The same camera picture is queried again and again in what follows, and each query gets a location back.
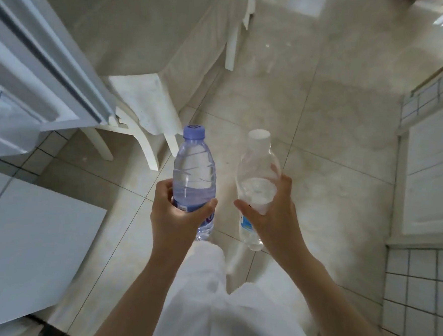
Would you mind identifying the person's right hand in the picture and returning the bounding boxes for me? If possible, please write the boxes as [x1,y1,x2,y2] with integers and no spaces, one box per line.
[229,162,319,274]

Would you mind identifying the person's left hand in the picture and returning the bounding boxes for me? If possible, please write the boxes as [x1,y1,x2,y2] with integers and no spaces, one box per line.
[147,177,220,265]

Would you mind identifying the blue cap water bottle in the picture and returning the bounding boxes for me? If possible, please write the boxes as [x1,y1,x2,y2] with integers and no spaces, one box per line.
[168,123,222,242]

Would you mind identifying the white cap clear bottle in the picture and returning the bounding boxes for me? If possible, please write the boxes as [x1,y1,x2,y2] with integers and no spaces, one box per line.
[230,127,285,253]

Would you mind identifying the person's left forearm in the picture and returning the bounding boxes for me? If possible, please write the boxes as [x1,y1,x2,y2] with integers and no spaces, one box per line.
[90,249,189,336]

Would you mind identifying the person's right forearm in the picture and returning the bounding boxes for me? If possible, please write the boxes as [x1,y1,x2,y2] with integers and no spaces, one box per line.
[285,252,409,336]

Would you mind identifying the white wooden chair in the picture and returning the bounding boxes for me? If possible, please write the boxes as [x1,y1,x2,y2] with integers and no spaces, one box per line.
[77,101,185,173]

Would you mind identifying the white trousers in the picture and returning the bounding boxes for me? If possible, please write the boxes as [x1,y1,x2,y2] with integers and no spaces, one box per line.
[151,239,327,336]

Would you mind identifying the white appliance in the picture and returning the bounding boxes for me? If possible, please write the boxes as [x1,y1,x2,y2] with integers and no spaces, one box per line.
[0,167,110,336]

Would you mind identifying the white tablecloth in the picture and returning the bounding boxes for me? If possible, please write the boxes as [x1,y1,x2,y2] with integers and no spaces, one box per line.
[20,0,256,143]

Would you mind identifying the white cabinet door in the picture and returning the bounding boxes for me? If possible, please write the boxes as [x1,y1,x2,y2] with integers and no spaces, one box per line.
[386,98,443,251]

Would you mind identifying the white refrigerator door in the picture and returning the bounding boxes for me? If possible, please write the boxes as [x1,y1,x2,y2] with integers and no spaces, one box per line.
[0,0,128,169]

